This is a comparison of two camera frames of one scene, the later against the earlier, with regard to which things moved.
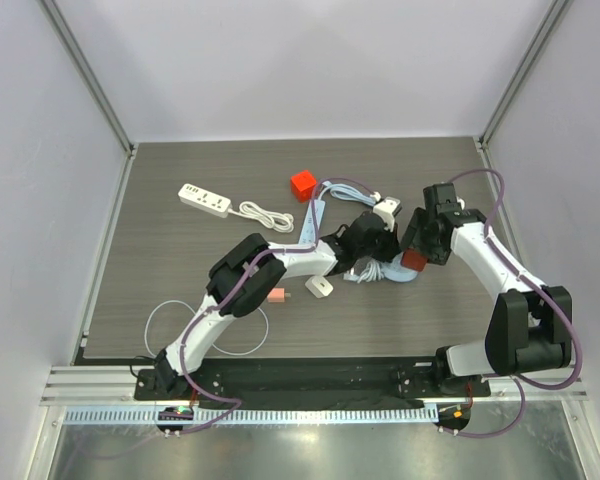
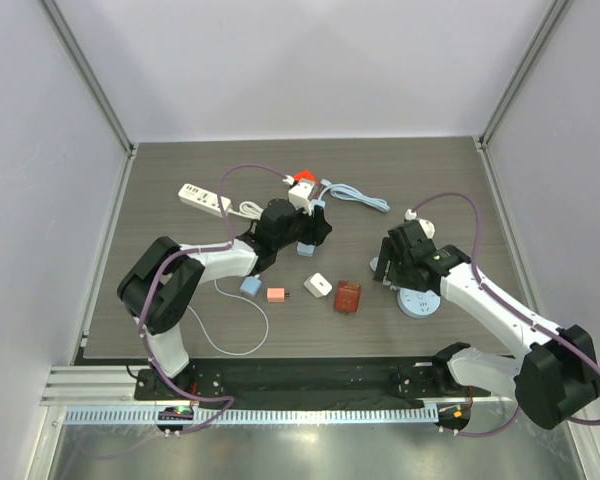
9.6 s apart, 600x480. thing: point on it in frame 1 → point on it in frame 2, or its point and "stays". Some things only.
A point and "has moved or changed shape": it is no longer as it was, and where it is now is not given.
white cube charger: [319, 286] stays
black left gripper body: [382, 248] → [300, 230]
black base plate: [309, 383] stays
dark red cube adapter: [413, 259] has moved or changed shape
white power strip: [205, 200] stays
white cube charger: [387, 209] → [299, 194]
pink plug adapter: [277, 295] stays
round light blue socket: [400, 274] has moved or changed shape
